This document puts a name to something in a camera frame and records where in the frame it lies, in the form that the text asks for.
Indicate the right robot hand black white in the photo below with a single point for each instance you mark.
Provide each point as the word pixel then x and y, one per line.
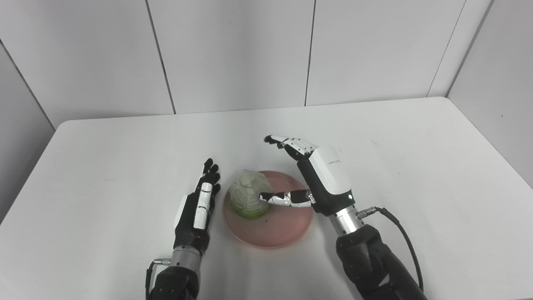
pixel 329 175

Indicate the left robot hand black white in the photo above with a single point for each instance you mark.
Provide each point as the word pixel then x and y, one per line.
pixel 187 233

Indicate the green white toy cabbage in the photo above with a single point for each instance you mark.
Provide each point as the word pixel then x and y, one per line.
pixel 249 193

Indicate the pink round plate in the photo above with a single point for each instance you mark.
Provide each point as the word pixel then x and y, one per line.
pixel 287 225

